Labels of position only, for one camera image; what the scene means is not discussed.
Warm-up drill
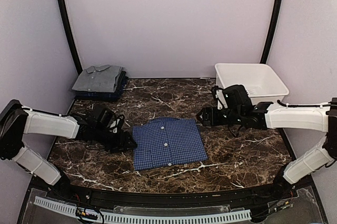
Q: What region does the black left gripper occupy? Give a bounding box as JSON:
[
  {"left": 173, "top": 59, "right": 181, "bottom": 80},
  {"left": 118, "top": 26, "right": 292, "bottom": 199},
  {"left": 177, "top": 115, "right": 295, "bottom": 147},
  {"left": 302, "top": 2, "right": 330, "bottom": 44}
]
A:
[{"left": 93, "top": 125, "right": 136, "bottom": 153}]

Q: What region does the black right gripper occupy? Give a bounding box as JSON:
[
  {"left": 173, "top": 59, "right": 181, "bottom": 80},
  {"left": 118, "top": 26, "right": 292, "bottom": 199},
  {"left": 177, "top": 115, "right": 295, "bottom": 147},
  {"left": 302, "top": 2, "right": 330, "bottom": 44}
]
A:
[{"left": 197, "top": 106, "right": 243, "bottom": 126}]

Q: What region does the black front rail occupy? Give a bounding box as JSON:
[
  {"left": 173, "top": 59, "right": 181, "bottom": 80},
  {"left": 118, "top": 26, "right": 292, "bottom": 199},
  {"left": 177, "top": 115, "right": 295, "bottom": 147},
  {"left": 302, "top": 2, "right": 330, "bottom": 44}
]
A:
[{"left": 31, "top": 176, "right": 311, "bottom": 210}]

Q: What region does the white slotted cable duct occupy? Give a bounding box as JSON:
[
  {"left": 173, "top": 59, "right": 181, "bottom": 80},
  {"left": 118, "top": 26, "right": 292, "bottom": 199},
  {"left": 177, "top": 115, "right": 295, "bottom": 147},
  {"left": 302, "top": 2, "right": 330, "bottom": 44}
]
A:
[{"left": 34, "top": 196, "right": 252, "bottom": 223}]

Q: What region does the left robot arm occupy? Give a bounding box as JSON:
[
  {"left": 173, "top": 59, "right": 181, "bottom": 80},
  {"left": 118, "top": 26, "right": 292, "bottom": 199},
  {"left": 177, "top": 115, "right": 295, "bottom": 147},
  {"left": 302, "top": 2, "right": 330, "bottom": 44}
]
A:
[{"left": 1, "top": 100, "right": 137, "bottom": 201}]

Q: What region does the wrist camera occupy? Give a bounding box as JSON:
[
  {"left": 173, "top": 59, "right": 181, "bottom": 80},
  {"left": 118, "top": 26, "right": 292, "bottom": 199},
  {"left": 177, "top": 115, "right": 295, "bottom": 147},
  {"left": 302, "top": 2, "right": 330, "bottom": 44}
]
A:
[
  {"left": 211, "top": 84, "right": 253, "bottom": 111},
  {"left": 92, "top": 105, "right": 125, "bottom": 133}
]

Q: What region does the blue checked long sleeve shirt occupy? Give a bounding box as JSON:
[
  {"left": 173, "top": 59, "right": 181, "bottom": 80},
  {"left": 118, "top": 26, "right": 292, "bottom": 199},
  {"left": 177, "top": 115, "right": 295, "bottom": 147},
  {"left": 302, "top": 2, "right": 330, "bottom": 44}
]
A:
[{"left": 132, "top": 117, "right": 208, "bottom": 171}]

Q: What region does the right black frame post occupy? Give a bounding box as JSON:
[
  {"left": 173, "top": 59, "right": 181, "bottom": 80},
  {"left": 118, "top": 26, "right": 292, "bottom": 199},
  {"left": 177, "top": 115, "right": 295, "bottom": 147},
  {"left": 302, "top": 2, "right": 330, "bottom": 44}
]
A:
[{"left": 260, "top": 0, "right": 282, "bottom": 64}]

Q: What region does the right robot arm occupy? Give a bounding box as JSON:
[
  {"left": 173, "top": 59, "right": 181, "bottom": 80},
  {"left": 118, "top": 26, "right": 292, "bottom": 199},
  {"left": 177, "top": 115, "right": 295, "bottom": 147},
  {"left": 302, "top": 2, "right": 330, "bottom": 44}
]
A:
[{"left": 196, "top": 98, "right": 336, "bottom": 200}]

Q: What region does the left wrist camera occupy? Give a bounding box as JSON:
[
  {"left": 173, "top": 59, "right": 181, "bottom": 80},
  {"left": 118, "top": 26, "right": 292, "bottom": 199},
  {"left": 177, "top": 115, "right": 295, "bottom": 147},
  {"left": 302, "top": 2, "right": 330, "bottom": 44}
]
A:
[{"left": 92, "top": 105, "right": 125, "bottom": 133}]

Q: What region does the white plastic basket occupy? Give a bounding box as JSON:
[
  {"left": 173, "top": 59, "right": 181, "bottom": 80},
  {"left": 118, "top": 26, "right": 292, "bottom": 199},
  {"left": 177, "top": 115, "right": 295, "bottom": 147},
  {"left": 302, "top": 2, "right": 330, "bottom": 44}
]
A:
[{"left": 215, "top": 63, "right": 289, "bottom": 104}]

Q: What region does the grey shirt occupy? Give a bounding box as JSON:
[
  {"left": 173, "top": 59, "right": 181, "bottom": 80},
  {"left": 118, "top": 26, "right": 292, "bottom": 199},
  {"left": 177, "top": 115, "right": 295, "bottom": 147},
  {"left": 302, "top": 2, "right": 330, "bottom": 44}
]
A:
[{"left": 72, "top": 65, "right": 123, "bottom": 92}]

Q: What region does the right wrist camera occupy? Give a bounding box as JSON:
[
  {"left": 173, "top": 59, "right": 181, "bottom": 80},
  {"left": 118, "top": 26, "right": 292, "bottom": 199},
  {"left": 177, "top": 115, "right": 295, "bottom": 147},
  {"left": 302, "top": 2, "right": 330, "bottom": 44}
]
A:
[{"left": 211, "top": 84, "right": 253, "bottom": 111}]

